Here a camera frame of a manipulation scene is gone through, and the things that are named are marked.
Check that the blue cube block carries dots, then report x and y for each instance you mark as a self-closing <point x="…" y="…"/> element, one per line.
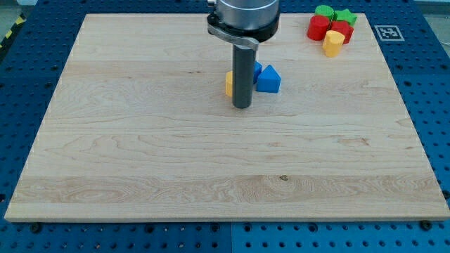
<point x="257" y="71"/>

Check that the red cylinder block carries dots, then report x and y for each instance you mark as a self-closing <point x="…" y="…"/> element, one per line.
<point x="318" y="26"/>

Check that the light wooden board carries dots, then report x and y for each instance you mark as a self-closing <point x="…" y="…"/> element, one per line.
<point x="139" y="129"/>

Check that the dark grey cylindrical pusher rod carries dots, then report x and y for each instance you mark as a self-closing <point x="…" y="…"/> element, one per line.
<point x="243" y="64"/>

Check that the red star block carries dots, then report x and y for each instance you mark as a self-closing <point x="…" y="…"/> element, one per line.
<point x="344" y="28"/>

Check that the green star block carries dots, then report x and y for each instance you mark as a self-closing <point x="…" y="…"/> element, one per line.
<point x="345" y="15"/>

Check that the green cylinder block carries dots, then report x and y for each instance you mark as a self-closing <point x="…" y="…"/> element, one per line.
<point x="325" y="10"/>

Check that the yellow heart block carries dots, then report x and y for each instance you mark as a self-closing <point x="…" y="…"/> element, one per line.
<point x="332" y="43"/>

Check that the yellow hexagon block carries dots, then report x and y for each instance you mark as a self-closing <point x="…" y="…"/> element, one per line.
<point x="229" y="84"/>

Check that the white fiducial marker tag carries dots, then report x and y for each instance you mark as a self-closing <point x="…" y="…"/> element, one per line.
<point x="389" y="33"/>

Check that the blue triangle block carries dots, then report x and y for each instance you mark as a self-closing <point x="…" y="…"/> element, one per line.
<point x="269" y="80"/>

